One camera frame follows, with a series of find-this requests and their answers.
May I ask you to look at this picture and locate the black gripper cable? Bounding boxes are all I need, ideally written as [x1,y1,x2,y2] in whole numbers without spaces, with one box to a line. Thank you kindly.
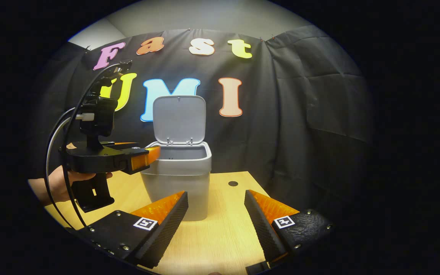
[61,62,125,228]

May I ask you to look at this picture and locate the wooden desktop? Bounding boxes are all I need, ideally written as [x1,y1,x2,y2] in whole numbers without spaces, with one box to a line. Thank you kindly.
[44,171,281,275]

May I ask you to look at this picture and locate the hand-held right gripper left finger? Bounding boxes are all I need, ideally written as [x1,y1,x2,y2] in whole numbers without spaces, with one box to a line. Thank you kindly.
[76,190,189,269]

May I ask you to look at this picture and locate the black backdrop cloth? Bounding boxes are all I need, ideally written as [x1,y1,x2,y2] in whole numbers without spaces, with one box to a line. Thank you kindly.
[29,25,375,214]

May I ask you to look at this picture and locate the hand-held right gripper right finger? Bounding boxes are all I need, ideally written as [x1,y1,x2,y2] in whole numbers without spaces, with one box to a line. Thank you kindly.
[244,189,334,268]

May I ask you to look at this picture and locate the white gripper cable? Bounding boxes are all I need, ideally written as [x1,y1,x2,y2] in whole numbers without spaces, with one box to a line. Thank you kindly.
[45,108,95,230]

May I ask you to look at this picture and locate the white desktop garbage bin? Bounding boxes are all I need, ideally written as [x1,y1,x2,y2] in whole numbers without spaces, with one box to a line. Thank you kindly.
[141,95,212,222]

